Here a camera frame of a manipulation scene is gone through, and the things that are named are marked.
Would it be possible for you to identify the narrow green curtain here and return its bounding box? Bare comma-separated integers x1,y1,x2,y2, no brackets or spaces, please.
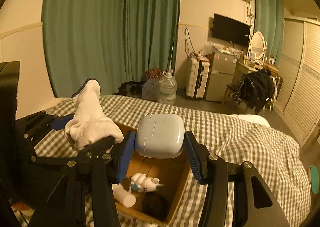
254,0,284,66

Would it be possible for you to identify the silver mini fridge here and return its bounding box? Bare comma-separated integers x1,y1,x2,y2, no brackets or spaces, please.
204,51,237,102

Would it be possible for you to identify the cardboard box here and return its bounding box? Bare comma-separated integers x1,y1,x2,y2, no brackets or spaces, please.
113,121,192,225

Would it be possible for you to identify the wooden vanity desk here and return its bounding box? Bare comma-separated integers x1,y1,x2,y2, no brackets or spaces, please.
233,61,279,78

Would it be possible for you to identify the white bottle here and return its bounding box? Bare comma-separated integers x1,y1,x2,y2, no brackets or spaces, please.
112,184,136,208

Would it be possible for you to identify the large green curtain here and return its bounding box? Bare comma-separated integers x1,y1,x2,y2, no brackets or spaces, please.
42,0,180,97

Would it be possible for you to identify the white plush toy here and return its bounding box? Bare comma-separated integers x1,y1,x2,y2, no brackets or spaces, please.
130,173,163,192

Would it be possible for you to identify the white suitcase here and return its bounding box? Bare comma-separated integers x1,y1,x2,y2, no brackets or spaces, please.
185,58,210,98

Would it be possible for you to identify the clear water jug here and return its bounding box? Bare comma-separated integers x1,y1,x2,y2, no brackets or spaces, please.
157,71,177,105

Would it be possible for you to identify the teal slipper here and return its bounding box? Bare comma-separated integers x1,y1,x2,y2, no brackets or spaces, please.
309,165,319,194

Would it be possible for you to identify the black wall television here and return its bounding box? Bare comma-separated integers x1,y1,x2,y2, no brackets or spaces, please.
212,14,251,48

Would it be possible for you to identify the oval vanity mirror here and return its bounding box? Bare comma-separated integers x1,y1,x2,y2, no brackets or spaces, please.
248,31,267,61

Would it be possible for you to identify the white sock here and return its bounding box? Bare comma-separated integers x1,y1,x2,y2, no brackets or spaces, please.
64,78,124,152

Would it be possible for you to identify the white louvred wardrobe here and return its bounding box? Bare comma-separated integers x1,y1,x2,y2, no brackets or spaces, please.
275,17,319,146

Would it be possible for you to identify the light blue earbud case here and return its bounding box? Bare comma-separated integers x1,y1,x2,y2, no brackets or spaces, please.
135,114,185,159

